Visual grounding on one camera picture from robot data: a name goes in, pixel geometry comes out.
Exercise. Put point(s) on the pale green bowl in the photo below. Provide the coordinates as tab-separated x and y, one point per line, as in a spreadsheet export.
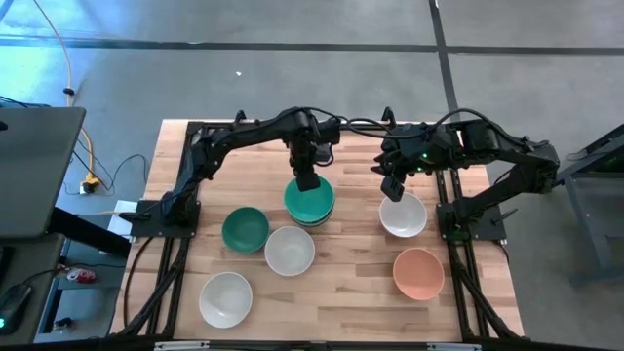
314	224

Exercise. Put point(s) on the grey desk shelf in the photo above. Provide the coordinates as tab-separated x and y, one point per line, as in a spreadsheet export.
88	307

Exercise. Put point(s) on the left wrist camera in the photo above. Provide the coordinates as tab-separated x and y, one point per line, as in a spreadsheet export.
327	141

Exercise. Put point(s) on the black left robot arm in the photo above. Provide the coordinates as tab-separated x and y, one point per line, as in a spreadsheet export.
234	136

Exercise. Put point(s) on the grey laptop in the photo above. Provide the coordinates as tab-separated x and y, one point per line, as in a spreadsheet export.
34	170

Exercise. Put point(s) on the black table clamp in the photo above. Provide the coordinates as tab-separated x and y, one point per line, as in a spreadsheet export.
388	115
239	117

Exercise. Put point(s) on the white paper sheet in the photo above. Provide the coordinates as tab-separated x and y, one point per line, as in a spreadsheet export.
117	222

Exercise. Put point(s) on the orange bowl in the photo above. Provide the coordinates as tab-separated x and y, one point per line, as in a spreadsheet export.
418	273

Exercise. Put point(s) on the small black clip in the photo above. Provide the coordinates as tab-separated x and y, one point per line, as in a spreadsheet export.
63	323

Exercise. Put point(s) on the dark side desk frame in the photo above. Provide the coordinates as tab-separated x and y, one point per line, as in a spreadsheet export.
586	229

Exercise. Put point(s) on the red and white object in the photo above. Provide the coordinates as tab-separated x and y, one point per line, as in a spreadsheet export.
80	275

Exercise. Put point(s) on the black computer mouse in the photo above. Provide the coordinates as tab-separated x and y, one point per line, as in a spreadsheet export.
12	307

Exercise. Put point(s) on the turquoise bowl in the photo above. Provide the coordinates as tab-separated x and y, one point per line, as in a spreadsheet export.
312	205

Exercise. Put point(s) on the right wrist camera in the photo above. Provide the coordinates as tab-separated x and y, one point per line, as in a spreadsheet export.
429	139

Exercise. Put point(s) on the white metal bracket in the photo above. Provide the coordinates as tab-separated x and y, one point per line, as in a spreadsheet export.
181	346
453	347

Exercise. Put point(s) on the yellow power plug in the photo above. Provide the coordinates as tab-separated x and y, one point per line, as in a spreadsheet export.
90	184

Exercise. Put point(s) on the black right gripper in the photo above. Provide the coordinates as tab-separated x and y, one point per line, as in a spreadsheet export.
419	146

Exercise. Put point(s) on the dark green bowl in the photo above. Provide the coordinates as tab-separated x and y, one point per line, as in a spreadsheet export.
245	230

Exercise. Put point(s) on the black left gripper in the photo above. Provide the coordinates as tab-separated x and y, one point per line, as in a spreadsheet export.
304	161

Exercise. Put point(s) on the white bowl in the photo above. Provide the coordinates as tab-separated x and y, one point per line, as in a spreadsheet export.
289	251
225	299
404	217

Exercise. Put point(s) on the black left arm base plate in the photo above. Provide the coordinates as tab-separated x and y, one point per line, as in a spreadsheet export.
146	224

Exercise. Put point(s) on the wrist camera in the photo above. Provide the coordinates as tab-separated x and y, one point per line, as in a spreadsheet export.
429	139
327	141

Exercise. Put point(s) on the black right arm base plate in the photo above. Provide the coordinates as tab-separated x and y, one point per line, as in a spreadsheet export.
482	229

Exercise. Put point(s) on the black aluminium table frame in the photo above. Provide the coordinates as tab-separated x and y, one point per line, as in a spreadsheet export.
365	348

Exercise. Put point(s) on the dark desk top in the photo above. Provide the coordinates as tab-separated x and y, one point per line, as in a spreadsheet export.
39	273

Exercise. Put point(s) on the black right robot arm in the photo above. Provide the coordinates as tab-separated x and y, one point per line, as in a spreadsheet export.
536	161

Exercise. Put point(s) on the black desk support bar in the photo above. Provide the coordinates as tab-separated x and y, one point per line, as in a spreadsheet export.
88	231

